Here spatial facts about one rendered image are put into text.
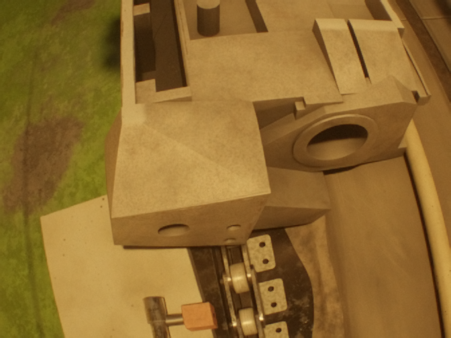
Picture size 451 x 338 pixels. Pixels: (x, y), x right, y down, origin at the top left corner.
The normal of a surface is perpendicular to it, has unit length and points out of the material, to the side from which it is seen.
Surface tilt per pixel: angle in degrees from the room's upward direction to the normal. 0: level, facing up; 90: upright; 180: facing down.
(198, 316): 0
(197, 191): 38
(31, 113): 0
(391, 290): 0
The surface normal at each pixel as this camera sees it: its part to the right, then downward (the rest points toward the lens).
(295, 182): 0.50, -0.46
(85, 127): -0.16, -0.40
